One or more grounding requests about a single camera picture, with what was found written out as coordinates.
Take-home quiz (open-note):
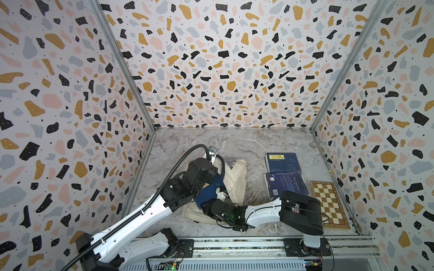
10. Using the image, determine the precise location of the aluminium corner frame post left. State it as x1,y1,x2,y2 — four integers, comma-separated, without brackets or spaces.
88,0,156,134

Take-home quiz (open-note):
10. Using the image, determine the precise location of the dark blue thin book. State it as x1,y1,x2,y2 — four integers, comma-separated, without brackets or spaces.
195,175,227,210
265,171,309,200

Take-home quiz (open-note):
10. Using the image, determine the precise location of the blue Little Prince book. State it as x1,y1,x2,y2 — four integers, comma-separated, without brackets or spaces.
265,152,301,173

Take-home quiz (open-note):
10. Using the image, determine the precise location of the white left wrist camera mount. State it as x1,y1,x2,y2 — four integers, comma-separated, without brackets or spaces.
208,146,218,163

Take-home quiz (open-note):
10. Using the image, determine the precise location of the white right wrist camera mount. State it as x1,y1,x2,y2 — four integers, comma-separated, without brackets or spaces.
217,192,228,202

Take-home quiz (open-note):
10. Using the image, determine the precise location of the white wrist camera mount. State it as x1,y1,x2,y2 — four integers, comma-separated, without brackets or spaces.
217,192,228,202
208,146,218,163

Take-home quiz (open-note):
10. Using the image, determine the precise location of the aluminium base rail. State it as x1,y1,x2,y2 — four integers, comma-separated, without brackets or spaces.
96,235,382,271

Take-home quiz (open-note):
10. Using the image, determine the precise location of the black corrugated cable left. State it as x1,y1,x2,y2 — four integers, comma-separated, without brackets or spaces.
60,143,212,271

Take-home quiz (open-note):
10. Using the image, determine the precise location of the wooden chessboard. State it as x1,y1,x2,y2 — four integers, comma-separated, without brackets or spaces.
310,181,351,230

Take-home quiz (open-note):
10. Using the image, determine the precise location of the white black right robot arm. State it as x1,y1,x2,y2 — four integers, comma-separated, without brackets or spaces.
201,191,330,257

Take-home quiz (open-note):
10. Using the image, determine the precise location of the beige canvas floral tote bag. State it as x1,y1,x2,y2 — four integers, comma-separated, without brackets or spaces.
182,159,247,225

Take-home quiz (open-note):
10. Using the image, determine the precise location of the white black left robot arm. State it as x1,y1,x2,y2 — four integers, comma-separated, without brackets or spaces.
76,158,218,271

